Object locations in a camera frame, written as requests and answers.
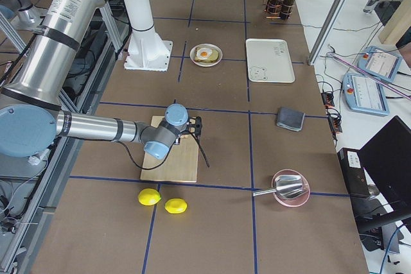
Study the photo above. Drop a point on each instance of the grey folded cloth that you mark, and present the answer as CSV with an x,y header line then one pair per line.
x,y
290,119

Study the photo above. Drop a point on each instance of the metal scoop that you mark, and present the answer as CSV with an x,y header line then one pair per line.
x,y
285,186

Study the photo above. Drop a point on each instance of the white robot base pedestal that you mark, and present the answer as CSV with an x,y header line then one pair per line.
x,y
146,50

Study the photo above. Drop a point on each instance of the near teach pendant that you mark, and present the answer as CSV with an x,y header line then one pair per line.
x,y
364,95

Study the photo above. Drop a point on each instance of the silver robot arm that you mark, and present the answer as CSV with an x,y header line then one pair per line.
x,y
22,14
31,113

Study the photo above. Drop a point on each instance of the cream bear serving tray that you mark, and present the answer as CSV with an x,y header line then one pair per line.
x,y
268,61

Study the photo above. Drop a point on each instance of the bottom bread slice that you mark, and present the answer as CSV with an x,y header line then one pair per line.
x,y
212,59

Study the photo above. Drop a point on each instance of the far teach pendant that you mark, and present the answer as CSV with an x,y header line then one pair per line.
x,y
380,63

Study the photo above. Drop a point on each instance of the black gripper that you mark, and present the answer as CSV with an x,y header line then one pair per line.
x,y
183,135

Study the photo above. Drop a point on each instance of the pink glass bowl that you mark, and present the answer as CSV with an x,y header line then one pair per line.
x,y
296,202

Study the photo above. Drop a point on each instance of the copper wire bottle rack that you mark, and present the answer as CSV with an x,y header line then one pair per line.
x,y
280,9

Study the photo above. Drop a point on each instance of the yellow lemon left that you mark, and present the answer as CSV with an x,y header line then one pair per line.
x,y
149,197

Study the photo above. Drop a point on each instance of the aluminium frame post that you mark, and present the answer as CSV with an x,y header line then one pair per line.
x,y
329,22

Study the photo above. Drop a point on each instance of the wooden cutting board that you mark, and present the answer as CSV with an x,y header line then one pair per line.
x,y
180,166

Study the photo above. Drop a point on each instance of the fried egg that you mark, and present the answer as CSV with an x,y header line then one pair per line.
x,y
203,53

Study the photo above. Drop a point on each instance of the teach pendant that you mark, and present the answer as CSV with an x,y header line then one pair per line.
x,y
380,63
364,95

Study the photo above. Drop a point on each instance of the yellow lemon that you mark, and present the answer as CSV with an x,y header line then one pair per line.
x,y
149,197
176,206

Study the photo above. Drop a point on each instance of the black monitor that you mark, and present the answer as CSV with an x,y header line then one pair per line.
x,y
386,159

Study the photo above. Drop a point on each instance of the white round plate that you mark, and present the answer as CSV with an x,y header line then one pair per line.
x,y
212,46

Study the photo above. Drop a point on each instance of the yellow lemon right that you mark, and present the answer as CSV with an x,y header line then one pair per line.
x,y
176,206

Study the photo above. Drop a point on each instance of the black computer box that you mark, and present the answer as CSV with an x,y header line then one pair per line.
x,y
354,175

